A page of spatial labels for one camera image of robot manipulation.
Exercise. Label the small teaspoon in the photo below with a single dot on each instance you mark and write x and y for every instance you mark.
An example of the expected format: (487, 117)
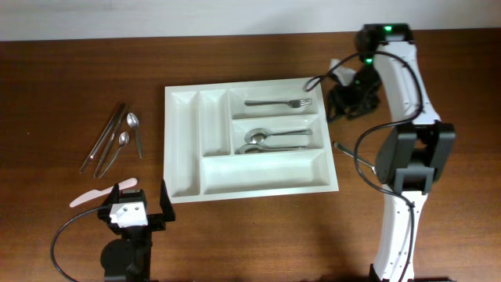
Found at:
(133, 123)
(123, 141)

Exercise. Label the small teaspoon lower left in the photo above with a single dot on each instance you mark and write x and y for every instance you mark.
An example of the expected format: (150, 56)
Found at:
(123, 141)

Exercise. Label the steel fork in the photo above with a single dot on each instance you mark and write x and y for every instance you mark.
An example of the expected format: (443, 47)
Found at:
(294, 103)
(348, 152)

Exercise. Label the steel tablespoon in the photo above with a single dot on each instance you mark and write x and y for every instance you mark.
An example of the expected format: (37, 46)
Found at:
(255, 148)
(259, 135)

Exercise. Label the small teaspoon upper left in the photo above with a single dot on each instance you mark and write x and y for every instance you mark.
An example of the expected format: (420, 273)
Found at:
(133, 123)

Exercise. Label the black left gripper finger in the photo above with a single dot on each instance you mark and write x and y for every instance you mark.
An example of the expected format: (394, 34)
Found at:
(165, 204)
(113, 196)

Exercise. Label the white plastic cutlery tray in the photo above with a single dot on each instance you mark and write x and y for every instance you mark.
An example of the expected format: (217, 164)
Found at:
(205, 125)

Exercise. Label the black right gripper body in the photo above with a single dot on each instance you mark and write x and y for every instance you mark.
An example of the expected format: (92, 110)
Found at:
(360, 94)

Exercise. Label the pink plastic knife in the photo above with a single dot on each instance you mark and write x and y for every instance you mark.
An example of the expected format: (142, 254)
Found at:
(93, 194)

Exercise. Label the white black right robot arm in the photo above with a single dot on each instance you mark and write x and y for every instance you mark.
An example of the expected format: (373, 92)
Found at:
(413, 156)

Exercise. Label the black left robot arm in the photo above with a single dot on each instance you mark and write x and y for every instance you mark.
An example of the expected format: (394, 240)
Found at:
(128, 258)

